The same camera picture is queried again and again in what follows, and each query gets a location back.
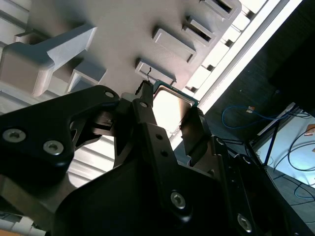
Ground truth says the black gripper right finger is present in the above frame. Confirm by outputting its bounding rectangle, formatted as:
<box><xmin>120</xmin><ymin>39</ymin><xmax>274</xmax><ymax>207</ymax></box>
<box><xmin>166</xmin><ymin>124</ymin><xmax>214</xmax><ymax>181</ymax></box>
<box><xmin>179</xmin><ymin>107</ymin><xmax>310</xmax><ymax>236</ymax></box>

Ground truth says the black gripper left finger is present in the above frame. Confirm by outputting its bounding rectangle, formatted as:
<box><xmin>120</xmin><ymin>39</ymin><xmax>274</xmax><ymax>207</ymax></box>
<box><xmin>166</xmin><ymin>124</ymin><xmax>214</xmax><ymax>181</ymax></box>
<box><xmin>0</xmin><ymin>80</ymin><xmax>195</xmax><ymax>224</ymax></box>

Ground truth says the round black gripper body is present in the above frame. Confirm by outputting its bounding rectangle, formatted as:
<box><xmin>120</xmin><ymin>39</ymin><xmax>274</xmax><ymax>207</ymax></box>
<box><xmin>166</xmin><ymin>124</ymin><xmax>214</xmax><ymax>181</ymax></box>
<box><xmin>50</xmin><ymin>156</ymin><xmax>238</xmax><ymax>236</ymax></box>

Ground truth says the silver CPU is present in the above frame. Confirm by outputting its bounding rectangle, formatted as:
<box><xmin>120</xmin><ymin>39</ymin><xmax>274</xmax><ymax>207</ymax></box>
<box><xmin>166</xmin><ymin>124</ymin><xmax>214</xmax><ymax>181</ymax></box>
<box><xmin>152</xmin><ymin>80</ymin><xmax>199</xmax><ymax>132</ymax></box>

